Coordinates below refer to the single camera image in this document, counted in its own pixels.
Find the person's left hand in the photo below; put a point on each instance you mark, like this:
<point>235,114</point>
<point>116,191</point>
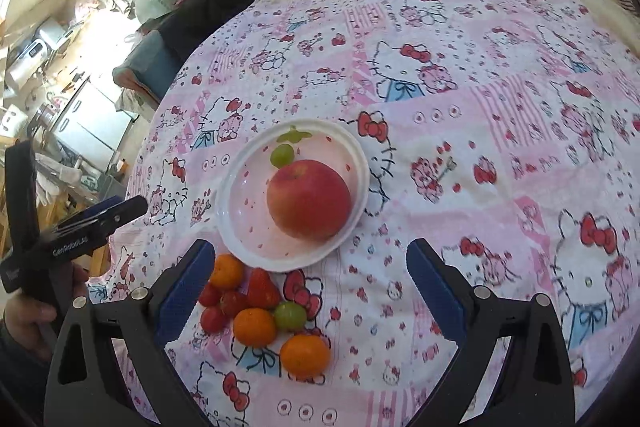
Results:
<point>25,312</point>

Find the blue upholstered chair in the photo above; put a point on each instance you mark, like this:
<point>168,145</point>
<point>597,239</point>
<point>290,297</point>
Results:
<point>145,67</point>

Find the person's left forearm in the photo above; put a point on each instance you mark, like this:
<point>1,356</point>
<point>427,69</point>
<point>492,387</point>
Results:
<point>20,372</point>

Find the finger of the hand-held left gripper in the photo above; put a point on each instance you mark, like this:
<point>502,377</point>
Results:
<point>125,213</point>
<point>95,209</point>

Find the red cherry tomato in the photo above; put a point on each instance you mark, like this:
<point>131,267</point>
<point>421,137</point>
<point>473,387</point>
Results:
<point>233,303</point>
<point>213,319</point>
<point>209,294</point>

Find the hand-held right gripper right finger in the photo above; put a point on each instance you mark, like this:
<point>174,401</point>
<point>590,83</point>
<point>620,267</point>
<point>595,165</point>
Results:
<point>434,289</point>

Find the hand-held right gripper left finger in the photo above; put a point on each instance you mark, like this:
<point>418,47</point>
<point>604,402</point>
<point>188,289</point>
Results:
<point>182,289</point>

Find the orange tangerine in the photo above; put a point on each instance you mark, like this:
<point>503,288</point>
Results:
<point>254,327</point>
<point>305,356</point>
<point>226,271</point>

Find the red apple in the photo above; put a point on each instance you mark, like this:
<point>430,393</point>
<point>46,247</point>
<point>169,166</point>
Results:
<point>308,199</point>

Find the white plate with leaf print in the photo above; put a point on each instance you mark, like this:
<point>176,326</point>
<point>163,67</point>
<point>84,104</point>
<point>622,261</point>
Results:
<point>245,217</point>

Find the white cabinet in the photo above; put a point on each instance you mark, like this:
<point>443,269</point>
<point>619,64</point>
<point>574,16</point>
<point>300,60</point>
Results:
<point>95,117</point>

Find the white plastic bag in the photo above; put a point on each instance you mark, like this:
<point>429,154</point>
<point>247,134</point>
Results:
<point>147,2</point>

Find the pink cartoon cat printed blanket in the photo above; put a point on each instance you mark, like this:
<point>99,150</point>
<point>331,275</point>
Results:
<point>450,67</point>

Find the red strawberry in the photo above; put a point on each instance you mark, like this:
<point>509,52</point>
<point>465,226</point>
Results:
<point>262,289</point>

